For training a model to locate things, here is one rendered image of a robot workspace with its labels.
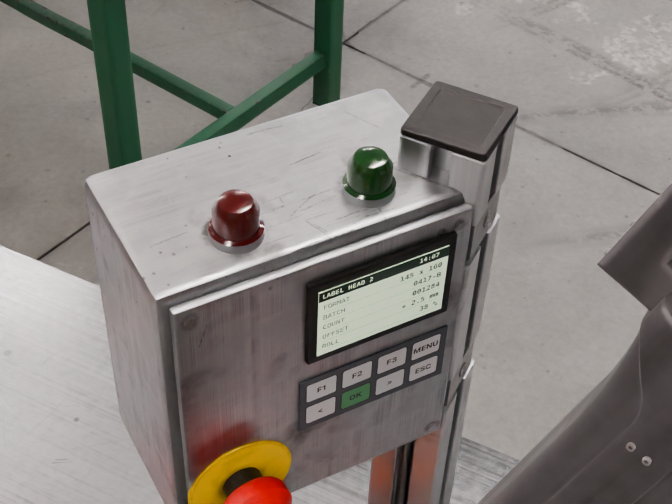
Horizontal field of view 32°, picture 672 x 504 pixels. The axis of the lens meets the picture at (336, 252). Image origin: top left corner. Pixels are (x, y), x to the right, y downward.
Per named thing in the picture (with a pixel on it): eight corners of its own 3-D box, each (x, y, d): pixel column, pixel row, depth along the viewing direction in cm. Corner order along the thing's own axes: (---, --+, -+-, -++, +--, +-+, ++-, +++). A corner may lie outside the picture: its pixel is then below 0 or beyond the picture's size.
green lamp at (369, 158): (332, 182, 58) (333, 145, 56) (378, 166, 59) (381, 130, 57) (358, 214, 56) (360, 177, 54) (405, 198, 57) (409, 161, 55)
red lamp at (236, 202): (199, 225, 55) (196, 188, 54) (250, 209, 56) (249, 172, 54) (222, 261, 54) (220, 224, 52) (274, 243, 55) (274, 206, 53)
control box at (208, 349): (118, 415, 71) (79, 174, 58) (366, 320, 77) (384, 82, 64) (185, 549, 65) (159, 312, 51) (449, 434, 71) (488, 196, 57)
